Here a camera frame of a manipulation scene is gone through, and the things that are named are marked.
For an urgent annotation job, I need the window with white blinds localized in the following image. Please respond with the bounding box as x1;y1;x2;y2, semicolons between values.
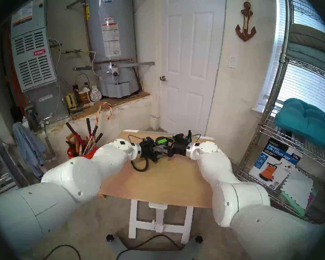
256;0;325;119

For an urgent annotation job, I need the aluminium ladder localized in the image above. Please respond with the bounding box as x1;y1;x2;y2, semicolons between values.
0;110;25;200

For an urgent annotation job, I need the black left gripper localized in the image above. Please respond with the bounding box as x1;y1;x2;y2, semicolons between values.
139;142;163;162

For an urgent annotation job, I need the wooden anchor wall decoration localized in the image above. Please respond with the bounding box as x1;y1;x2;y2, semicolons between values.
235;0;257;42

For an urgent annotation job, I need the white folding table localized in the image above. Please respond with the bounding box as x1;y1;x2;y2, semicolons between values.
122;129;215;245

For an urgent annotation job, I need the white panel door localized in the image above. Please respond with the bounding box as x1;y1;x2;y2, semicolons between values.
159;0;226;137

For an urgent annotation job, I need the olive gray folded cushion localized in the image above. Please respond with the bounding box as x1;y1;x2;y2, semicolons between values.
288;23;325;55

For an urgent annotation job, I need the utility pump carton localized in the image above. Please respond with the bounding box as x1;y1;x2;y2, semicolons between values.
249;138;304;191

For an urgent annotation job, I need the chrome wire shelf rack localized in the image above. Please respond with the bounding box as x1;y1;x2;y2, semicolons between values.
230;0;325;225

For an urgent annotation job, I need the black grip steel rod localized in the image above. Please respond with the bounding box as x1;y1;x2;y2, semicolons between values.
83;125;98;155
88;133;103;154

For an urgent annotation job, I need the teal tufted cushion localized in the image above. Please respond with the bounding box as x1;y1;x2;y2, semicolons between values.
274;98;325;157

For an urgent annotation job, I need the crumpled aluminium foil bundle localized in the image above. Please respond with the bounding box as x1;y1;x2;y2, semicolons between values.
90;85;102;102

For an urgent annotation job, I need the pale teal folded cushion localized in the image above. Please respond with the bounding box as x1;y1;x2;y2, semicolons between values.
284;42;325;78

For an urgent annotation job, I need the blue hanging towel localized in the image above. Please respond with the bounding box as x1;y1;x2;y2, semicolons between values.
12;122;47;176

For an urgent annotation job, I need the striped candy cane decoration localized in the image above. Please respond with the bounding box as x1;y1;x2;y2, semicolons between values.
96;102;113;127

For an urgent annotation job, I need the green foam sheet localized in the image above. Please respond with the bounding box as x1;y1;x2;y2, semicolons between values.
280;190;319;216

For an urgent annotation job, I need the black coiled cable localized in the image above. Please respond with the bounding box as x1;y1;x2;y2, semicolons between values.
131;157;149;172

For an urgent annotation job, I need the wooden saw handle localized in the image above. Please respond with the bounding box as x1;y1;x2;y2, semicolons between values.
66;132;83;155

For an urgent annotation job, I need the white zigzag edged sheet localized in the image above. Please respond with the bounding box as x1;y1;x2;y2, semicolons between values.
280;167;314;210

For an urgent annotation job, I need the wicker basket with handle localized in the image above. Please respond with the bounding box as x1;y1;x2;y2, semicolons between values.
75;73;92;104

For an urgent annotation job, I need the orange plastic bucket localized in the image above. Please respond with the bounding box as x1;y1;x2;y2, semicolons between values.
67;147;98;160

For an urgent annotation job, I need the flexible corrugated steel hose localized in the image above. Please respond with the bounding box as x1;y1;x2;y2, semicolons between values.
87;51;110;76

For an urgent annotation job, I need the black floor cable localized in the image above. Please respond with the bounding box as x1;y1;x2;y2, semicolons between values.
116;234;183;260
42;244;82;260

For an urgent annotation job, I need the plywood platform board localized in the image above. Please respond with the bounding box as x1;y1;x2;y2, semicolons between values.
69;90;151;120

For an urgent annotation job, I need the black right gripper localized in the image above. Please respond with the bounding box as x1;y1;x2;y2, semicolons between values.
162;139;188;157

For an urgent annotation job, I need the gray water heater tank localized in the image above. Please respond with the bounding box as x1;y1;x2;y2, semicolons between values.
83;0;141;98

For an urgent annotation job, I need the gray Bryant furnace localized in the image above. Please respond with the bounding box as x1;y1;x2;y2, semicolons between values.
10;0;69;122

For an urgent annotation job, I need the pale yellow jug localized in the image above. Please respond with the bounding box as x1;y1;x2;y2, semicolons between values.
64;92;78;111

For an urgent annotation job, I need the gray robot base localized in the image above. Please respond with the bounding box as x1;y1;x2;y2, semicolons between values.
107;234;203;260

